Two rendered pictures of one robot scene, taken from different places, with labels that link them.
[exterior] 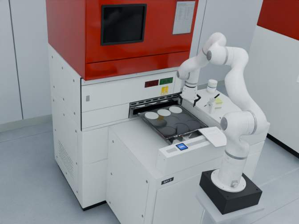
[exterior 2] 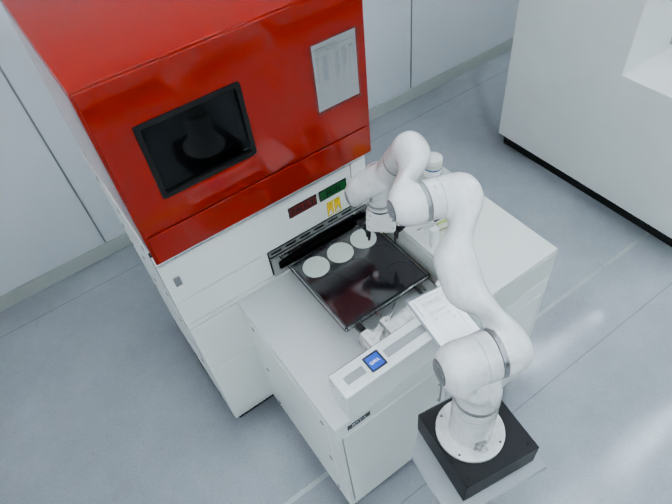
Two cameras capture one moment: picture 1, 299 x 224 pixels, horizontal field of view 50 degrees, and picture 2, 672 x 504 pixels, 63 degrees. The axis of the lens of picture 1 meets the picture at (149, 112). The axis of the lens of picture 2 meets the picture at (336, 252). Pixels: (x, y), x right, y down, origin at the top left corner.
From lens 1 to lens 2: 0.84 m
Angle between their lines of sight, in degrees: 19
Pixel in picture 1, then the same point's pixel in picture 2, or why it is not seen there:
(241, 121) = (474, 371)
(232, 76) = (448, 260)
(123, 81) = (241, 226)
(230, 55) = (439, 206)
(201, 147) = (415, 352)
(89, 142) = (210, 337)
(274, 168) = (582, 255)
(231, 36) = not seen: outside the picture
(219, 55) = (412, 213)
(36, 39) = not seen: hidden behind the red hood
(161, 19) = (283, 96)
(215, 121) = not seen: hidden behind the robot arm
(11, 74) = (53, 178)
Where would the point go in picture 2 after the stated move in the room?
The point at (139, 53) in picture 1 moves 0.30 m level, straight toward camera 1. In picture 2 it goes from (255, 175) to (250, 249)
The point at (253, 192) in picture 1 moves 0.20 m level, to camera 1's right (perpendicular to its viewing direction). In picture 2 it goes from (520, 453) to (596, 451)
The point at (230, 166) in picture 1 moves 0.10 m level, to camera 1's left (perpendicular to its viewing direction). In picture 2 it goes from (467, 426) to (428, 427)
